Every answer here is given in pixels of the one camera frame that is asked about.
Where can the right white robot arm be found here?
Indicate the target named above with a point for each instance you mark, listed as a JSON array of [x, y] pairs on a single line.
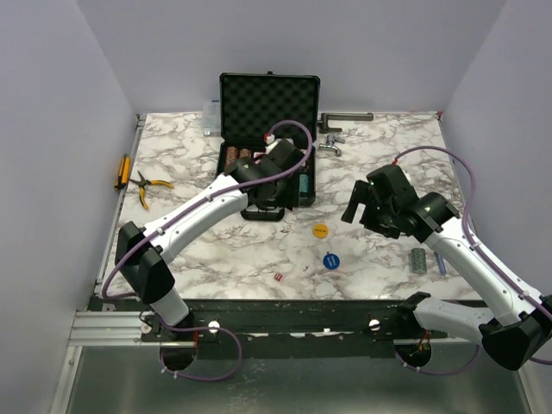
[[516, 320]]

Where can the yellow round button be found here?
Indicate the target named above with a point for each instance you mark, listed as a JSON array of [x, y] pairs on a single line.
[[320, 230]]

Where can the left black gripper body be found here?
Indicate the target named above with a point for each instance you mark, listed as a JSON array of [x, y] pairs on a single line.
[[285, 195]]

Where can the yellow handled pliers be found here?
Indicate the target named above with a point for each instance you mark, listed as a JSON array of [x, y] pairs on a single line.
[[144, 183]]

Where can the silver metal tap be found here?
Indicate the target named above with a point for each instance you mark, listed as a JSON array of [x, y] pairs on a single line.
[[331, 144]]

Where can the orange black utility knife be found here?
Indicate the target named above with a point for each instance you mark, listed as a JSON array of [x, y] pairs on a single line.
[[123, 173]]

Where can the brown chip stack far left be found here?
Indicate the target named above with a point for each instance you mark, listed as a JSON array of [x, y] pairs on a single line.
[[232, 154]]

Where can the black poker set case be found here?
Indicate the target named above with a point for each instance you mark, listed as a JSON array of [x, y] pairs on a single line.
[[259, 109]]

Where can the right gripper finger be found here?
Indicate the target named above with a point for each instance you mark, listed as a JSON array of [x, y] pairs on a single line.
[[360, 195], [388, 230]]

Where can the blue pen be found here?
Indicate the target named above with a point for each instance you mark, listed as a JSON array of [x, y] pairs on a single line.
[[440, 264]]

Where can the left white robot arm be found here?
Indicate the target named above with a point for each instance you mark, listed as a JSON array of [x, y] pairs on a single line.
[[143, 254]]

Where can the clear plastic organizer box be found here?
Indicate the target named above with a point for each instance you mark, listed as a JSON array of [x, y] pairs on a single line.
[[211, 118]]

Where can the grey green chip stack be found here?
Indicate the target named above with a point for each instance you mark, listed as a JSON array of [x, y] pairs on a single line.
[[418, 262]]

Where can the blue round button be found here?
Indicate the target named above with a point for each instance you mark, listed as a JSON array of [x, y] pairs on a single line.
[[331, 261]]

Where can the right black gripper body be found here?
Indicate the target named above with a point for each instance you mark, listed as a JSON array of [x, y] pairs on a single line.
[[379, 212]]

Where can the grey metal door handle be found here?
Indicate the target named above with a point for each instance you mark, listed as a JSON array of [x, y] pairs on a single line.
[[323, 122]]

